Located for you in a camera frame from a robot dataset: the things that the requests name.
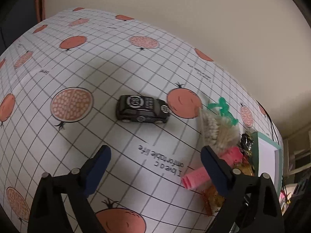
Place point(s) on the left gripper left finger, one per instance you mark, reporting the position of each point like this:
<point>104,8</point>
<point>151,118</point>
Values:
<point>95,168</point>

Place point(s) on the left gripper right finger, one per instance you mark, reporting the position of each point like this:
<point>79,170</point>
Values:
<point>218,170</point>

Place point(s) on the pink hair roller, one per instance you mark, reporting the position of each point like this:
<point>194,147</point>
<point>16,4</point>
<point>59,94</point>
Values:
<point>199,176</point>

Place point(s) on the yellow snack packet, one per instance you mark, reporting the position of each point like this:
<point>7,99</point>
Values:
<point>212,200</point>

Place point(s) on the black robot figurine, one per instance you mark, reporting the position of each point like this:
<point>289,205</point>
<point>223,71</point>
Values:
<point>246,143</point>

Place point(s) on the cotton swab bag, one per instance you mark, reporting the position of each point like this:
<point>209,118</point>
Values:
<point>217,132</point>

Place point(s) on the green plastic toy figure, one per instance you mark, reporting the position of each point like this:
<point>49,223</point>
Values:
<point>224,110</point>

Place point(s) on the black toy car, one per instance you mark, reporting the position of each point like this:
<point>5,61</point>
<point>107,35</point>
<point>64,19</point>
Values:
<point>143,109</point>

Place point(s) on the teal shallow box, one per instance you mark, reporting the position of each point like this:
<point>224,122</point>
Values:
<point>267,157</point>

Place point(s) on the small cluttered items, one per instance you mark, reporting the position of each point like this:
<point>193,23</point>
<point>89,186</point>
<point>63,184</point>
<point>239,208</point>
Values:
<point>292,192</point>

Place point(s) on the pomegranate grid tablecloth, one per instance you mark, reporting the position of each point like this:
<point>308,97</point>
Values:
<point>87,79</point>

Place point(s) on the dark wooden furniture edge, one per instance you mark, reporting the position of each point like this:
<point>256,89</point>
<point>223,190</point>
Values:
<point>39,10</point>

